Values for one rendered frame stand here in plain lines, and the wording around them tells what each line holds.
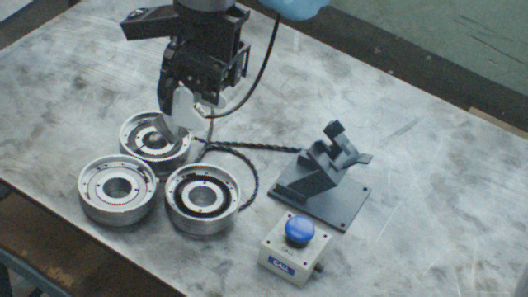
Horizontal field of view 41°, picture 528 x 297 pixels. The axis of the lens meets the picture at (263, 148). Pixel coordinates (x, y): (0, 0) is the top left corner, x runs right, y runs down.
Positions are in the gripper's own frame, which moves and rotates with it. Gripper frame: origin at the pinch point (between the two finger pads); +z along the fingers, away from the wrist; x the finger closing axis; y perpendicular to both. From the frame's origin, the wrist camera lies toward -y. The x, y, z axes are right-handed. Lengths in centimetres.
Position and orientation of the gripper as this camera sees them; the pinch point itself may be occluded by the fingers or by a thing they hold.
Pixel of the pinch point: (178, 118)
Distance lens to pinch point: 95.8
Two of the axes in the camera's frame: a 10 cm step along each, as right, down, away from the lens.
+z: -1.4, 7.0, 7.0
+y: 8.7, 4.3, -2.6
